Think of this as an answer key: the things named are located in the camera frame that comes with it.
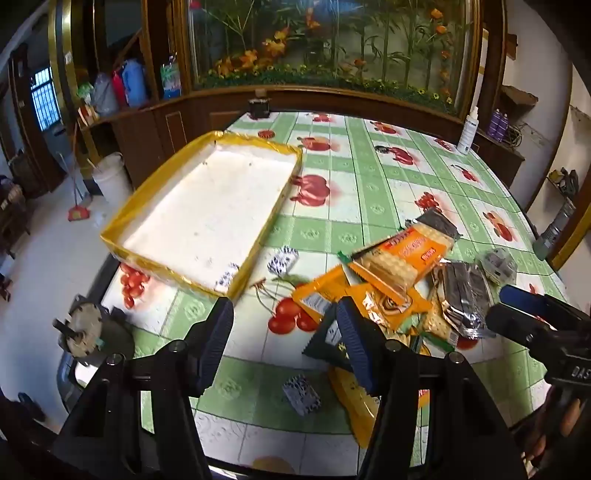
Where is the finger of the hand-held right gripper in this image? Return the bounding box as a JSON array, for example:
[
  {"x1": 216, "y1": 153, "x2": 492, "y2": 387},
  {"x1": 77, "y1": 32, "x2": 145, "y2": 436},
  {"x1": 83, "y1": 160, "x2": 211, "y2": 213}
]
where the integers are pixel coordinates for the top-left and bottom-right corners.
[
  {"x1": 485, "y1": 304, "x2": 561, "y2": 358},
  {"x1": 499, "y1": 285, "x2": 591, "y2": 333}
]

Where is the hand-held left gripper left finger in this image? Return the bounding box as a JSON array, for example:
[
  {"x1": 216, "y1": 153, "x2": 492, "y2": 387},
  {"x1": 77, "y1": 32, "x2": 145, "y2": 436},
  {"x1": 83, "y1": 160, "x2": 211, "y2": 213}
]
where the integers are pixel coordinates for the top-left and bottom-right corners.
[{"x1": 51, "y1": 298, "x2": 236, "y2": 480}]

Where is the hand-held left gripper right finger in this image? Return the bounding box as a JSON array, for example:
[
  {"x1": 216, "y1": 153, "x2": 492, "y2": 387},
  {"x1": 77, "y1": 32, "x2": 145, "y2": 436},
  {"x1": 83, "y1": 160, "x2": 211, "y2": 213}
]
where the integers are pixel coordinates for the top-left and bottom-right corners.
[{"x1": 335, "y1": 296, "x2": 528, "y2": 480}]

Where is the dark green snack packet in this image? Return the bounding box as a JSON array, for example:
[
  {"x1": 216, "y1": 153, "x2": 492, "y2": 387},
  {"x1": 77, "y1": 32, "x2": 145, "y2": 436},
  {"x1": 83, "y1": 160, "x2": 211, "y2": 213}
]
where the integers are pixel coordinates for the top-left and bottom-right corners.
[{"x1": 302, "y1": 305, "x2": 356, "y2": 370}]

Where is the clear pastry packet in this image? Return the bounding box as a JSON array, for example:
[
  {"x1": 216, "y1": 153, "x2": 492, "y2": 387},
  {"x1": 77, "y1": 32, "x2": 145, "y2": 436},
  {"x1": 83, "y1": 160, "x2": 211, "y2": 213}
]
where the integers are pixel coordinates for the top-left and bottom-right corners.
[{"x1": 475, "y1": 248, "x2": 518, "y2": 284}]

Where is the silver foil snack packet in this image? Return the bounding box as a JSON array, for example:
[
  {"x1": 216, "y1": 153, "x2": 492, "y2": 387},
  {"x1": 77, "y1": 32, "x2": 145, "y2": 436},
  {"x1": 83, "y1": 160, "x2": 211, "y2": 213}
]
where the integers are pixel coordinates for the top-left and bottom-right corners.
[{"x1": 431, "y1": 261, "x2": 497, "y2": 340}]

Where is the yellow snack packet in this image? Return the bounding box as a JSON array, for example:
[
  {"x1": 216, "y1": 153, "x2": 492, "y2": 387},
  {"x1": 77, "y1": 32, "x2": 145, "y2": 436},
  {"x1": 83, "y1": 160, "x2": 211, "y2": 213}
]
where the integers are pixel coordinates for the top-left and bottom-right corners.
[{"x1": 328, "y1": 367, "x2": 382, "y2": 448}]

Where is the white foam tray yellow tape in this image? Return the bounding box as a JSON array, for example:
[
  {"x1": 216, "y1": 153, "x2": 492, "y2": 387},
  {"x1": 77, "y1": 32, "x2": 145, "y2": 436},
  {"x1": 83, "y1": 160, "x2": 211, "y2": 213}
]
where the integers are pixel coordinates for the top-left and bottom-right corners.
[{"x1": 100, "y1": 130, "x2": 304, "y2": 301}]

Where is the person's right hand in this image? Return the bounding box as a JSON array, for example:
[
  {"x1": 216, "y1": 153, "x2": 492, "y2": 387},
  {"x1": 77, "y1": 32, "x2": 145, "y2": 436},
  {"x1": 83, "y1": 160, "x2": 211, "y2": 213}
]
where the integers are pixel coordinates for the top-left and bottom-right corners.
[{"x1": 524, "y1": 388, "x2": 591, "y2": 472}]

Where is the orange snack packet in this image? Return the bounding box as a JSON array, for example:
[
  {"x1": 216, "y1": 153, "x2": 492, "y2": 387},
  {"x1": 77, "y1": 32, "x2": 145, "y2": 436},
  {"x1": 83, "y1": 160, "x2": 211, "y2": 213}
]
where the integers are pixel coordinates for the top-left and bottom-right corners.
[
  {"x1": 291, "y1": 265, "x2": 352, "y2": 324},
  {"x1": 351, "y1": 281, "x2": 432, "y2": 330}
]

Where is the white blue wrapped candy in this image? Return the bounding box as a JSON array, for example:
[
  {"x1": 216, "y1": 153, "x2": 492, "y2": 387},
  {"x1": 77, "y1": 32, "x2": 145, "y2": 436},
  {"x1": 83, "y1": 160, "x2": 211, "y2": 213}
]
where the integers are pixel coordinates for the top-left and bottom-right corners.
[
  {"x1": 283, "y1": 375, "x2": 322, "y2": 416},
  {"x1": 268, "y1": 246, "x2": 298, "y2": 277},
  {"x1": 215, "y1": 264, "x2": 241, "y2": 292}
]

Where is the grey flashlight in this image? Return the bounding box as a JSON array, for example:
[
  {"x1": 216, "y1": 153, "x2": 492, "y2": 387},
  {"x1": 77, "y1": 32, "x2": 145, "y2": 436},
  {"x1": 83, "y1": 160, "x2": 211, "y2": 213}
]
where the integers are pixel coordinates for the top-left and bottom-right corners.
[{"x1": 532, "y1": 198, "x2": 578, "y2": 261}]

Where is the orange cracker packet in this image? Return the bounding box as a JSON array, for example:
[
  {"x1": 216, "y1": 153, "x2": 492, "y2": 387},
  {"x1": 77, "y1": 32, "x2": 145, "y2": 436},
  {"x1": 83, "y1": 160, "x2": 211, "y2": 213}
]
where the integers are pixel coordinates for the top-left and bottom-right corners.
[{"x1": 339, "y1": 228, "x2": 451, "y2": 301}]

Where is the dark power tool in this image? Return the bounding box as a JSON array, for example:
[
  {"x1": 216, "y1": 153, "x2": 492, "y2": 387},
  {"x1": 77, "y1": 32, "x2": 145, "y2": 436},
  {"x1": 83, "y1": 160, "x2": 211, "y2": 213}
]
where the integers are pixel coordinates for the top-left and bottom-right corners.
[{"x1": 547, "y1": 168, "x2": 580, "y2": 195}]

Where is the old electric motor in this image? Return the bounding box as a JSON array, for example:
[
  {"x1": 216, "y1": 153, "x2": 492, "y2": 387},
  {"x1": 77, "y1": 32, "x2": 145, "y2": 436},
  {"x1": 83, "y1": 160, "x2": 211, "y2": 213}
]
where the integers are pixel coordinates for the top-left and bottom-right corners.
[{"x1": 52, "y1": 298, "x2": 136, "y2": 370}]

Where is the green fruit print tablecloth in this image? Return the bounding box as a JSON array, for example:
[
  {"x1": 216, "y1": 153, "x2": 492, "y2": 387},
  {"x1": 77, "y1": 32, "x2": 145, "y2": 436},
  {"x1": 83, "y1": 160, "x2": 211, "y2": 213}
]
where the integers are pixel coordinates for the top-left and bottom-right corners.
[{"x1": 99, "y1": 111, "x2": 571, "y2": 476}]

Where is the white spray bottle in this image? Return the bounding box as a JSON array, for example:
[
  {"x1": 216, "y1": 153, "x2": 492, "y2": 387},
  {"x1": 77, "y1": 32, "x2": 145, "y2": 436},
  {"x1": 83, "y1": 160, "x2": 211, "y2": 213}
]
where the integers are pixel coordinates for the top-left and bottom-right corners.
[{"x1": 456, "y1": 105, "x2": 481, "y2": 155}]

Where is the red broom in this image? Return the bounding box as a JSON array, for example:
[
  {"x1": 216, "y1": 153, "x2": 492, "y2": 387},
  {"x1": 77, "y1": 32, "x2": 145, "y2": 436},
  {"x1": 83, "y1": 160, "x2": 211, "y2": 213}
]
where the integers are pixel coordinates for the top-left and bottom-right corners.
[{"x1": 58, "y1": 122, "x2": 93, "y2": 223}]

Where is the white plastic bucket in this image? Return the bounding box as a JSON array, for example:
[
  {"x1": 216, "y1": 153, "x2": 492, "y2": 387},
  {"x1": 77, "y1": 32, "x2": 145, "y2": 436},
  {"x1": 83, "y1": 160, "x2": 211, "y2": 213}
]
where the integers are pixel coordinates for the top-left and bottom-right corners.
[{"x1": 91, "y1": 152, "x2": 134, "y2": 208}]

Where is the wooden cabinet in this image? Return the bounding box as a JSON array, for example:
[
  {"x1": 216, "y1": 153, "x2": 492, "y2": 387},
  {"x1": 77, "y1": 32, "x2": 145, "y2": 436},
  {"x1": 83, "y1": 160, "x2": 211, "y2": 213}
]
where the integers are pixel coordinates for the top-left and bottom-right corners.
[{"x1": 48, "y1": 0, "x2": 527, "y2": 190}]

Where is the water bottle blue label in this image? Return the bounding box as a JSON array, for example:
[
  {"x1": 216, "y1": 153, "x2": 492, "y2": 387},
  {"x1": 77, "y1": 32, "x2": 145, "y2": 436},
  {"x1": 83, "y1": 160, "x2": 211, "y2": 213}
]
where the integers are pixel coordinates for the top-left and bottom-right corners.
[{"x1": 159, "y1": 53, "x2": 183, "y2": 100}]

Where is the grey plastic jug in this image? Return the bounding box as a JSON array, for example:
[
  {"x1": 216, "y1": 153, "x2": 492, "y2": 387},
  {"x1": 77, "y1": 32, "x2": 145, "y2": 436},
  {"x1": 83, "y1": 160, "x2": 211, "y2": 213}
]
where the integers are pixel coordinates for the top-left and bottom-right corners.
[{"x1": 91, "y1": 73, "x2": 120, "y2": 116}]

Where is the blue plastic jug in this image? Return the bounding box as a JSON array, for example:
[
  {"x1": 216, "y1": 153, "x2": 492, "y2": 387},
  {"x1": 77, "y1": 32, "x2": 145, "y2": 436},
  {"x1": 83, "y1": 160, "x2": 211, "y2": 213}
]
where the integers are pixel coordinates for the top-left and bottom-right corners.
[{"x1": 121, "y1": 59, "x2": 148, "y2": 108}]

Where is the red plastic bottle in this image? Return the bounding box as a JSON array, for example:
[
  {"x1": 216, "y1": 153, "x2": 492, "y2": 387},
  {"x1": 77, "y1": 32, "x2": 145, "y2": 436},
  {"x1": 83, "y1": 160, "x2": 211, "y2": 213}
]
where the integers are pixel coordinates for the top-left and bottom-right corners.
[{"x1": 112, "y1": 69, "x2": 127, "y2": 107}]

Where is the barred window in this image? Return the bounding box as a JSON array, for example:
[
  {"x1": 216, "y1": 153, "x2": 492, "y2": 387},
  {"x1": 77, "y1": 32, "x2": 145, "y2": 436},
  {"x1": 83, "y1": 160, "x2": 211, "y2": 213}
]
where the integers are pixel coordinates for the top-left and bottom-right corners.
[{"x1": 30, "y1": 67, "x2": 63, "y2": 132}]

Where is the fish tank with artificial plants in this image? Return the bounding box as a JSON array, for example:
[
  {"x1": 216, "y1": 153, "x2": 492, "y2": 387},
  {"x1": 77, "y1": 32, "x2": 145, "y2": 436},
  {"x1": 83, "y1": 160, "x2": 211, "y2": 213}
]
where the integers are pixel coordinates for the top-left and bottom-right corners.
[{"x1": 187, "y1": 0, "x2": 483, "y2": 116}]

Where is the coiled cable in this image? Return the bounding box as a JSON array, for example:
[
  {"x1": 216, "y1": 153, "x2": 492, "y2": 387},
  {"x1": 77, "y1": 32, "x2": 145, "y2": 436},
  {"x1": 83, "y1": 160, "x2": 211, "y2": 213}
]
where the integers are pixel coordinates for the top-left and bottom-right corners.
[{"x1": 505, "y1": 122, "x2": 527, "y2": 148}]

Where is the wooden wall shelf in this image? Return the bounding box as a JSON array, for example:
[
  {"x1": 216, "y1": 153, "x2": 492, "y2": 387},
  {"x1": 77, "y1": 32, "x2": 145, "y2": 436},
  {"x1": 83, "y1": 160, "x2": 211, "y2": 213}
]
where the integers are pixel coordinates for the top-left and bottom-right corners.
[{"x1": 501, "y1": 85, "x2": 539, "y2": 107}]

